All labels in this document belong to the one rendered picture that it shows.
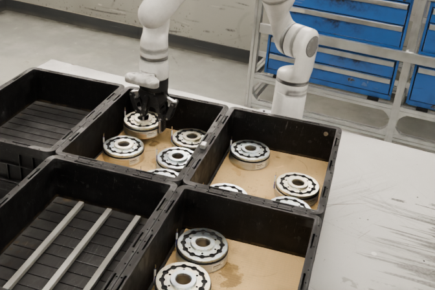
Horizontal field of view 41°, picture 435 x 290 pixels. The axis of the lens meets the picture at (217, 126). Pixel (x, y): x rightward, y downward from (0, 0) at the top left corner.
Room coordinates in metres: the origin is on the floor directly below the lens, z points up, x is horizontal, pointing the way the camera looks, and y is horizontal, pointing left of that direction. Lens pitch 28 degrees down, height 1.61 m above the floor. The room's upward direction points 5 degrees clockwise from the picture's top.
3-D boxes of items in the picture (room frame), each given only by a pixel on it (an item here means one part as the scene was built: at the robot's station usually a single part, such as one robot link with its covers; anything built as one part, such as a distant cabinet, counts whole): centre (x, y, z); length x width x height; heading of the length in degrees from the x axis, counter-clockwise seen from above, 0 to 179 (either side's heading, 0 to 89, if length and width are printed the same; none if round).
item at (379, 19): (2.99, -0.58, 0.60); 0.72 x 0.03 x 0.56; 70
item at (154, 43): (1.36, 0.17, 1.15); 0.09 x 0.07 x 0.15; 178
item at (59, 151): (1.24, 0.16, 0.92); 0.40 x 0.30 x 0.02; 166
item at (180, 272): (0.80, 0.04, 0.86); 0.05 x 0.05 x 0.01
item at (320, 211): (1.17, -0.13, 0.92); 0.40 x 0.30 x 0.02; 166
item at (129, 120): (1.37, 0.20, 0.88); 0.10 x 0.10 x 0.01
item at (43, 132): (1.31, 0.45, 0.87); 0.40 x 0.30 x 0.11; 166
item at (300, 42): (1.52, -0.20, 1.04); 0.09 x 0.09 x 0.17; 51
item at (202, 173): (1.17, -0.13, 0.87); 0.40 x 0.30 x 0.11; 166
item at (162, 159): (1.22, 0.09, 0.86); 0.10 x 0.10 x 0.01
